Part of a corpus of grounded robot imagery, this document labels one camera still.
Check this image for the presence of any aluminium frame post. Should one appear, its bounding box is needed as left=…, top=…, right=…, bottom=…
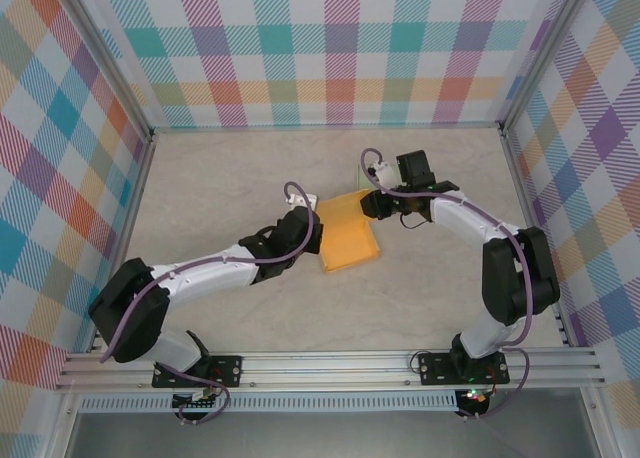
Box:
left=52, top=0, right=157, bottom=142
left=498, top=0, right=600, bottom=135

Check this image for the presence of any aluminium frame leg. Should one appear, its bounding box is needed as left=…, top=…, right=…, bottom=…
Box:
left=47, top=392, right=84, bottom=458
left=579, top=385, right=620, bottom=458

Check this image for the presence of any purple cable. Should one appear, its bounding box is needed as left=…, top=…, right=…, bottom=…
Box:
left=99, top=180, right=321, bottom=426
left=359, top=147, right=534, bottom=423

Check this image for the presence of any orange paper box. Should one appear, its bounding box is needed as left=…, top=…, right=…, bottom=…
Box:
left=314, top=187, right=385, bottom=276

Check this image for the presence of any aluminium table side rail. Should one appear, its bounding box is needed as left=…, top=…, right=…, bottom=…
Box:
left=498, top=127, right=576, bottom=349
left=87, top=130, right=160, bottom=354

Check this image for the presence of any green paper box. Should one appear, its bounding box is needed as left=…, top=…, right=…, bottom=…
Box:
left=353, top=163, right=377, bottom=193

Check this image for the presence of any slotted grey cable duct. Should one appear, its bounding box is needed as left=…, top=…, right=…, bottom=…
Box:
left=79, top=390, right=459, bottom=413

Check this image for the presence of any small circuit board with light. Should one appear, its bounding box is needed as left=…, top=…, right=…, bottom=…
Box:
left=455, top=386, right=490, bottom=405

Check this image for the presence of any aluminium frame cross bar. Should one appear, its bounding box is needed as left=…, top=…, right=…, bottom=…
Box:
left=149, top=120, right=505, bottom=134

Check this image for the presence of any small black circuit board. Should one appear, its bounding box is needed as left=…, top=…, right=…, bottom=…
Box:
left=172, top=390, right=220, bottom=413

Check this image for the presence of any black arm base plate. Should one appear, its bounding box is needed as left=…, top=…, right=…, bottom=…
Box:
left=152, top=355, right=245, bottom=390
left=418, top=351, right=511, bottom=387

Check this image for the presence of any long aluminium mounting rail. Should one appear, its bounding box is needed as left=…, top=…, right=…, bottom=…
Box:
left=54, top=346, right=607, bottom=394

